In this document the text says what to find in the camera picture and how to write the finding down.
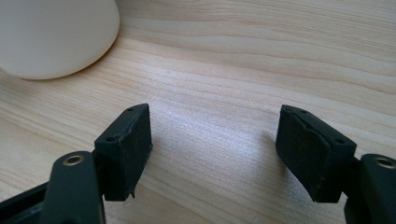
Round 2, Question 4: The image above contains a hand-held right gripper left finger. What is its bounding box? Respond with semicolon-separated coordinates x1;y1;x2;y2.
93;103;153;203

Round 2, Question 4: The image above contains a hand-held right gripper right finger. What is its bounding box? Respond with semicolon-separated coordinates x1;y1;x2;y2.
275;104;358;203

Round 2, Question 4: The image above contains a cream ceramic cup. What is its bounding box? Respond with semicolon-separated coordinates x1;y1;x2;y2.
0;0;120;80

